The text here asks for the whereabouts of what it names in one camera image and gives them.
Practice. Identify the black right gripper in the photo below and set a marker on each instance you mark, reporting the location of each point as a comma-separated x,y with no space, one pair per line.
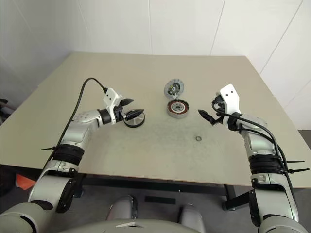
219,108

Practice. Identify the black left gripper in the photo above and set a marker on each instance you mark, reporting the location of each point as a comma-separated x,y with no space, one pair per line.
119,115

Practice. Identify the black silver-spoked rotor cover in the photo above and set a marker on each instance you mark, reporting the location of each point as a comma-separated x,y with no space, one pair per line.
136,122

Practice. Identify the motor stator with copper windings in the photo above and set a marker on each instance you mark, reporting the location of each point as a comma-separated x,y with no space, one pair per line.
178,108

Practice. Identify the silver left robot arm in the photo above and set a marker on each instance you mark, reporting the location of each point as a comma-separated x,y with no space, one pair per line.
73,131

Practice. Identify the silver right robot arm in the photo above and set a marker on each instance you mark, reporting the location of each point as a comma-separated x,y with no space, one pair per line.
257,143

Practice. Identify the round motor end cap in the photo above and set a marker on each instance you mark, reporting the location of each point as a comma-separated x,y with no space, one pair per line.
173,88

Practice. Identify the grey rounded shell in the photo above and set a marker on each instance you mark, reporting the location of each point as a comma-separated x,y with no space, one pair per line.
192,213
122,206

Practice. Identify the grey robot torso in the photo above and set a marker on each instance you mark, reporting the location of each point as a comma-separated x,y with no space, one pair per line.
150,227

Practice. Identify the orange bag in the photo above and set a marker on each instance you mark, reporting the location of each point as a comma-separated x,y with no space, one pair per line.
23,183

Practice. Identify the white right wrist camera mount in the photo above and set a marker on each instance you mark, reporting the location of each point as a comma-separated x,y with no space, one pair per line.
230,97

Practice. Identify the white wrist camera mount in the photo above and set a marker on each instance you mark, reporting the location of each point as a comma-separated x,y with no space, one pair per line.
230,97
111,96

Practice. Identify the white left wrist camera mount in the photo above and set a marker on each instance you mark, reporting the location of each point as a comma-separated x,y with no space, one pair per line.
111,96

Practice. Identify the black table frame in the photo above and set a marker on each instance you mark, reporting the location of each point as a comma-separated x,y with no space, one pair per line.
145,183

